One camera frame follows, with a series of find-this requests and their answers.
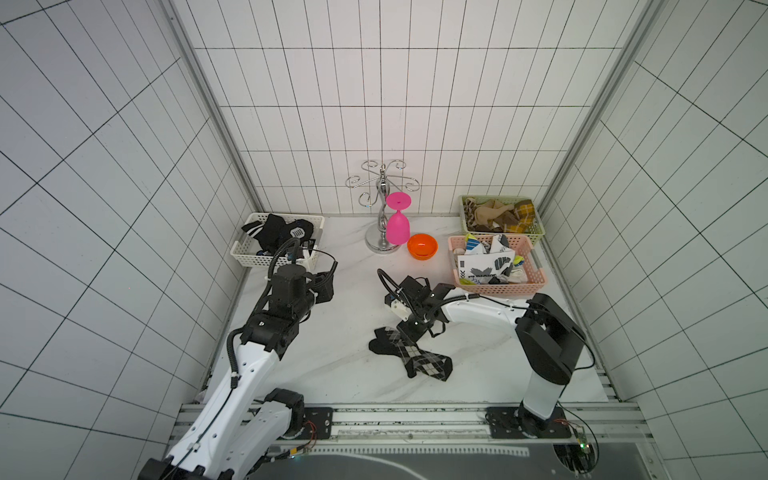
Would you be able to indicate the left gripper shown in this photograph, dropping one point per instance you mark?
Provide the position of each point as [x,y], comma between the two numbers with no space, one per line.
[324,286]

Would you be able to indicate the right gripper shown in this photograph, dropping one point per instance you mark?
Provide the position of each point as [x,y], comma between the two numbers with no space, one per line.
[414,324]

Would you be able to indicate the black grey argyle sock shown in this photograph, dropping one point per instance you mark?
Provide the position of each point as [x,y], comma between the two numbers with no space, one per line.
[391,342]

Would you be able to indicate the black sock white stripes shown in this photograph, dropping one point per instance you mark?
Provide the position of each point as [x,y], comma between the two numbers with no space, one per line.
[266,232]

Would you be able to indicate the black sock white logo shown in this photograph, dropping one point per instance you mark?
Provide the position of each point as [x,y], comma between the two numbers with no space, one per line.
[301,229]

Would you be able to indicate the tan beige sock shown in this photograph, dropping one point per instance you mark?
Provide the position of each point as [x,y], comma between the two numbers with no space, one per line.
[491,216]

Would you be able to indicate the yellow brown plaid sock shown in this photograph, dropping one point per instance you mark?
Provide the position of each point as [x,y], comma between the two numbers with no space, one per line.
[524,210]

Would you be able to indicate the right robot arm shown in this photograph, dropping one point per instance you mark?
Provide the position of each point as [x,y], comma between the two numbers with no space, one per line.
[550,339]

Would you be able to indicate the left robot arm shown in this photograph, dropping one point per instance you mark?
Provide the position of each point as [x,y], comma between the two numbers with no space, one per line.
[222,443]

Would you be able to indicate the white plastic basket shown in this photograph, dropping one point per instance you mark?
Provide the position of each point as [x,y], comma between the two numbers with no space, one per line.
[249,254]

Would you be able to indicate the pink plastic basket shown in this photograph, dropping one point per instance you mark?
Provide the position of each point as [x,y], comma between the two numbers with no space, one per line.
[524,282]

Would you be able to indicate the green plastic basket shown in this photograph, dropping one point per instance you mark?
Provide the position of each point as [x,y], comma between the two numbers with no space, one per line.
[535,233]

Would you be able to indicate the orange plastic bowl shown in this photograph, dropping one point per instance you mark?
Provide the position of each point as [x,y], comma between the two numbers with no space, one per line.
[422,246]

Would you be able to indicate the chrome cup holder stand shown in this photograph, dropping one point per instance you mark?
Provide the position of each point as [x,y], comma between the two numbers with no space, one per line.
[385,178]

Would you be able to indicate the pink plastic goblet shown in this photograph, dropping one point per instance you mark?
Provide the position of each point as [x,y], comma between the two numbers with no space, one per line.
[398,225]

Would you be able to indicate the aluminium rail frame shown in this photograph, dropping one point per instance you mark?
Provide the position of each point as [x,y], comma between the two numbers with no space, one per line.
[387,429]

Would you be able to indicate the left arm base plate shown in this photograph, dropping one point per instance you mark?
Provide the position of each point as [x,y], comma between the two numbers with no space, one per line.
[315,423]

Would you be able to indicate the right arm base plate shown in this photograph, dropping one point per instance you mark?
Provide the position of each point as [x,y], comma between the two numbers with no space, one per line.
[514,423]

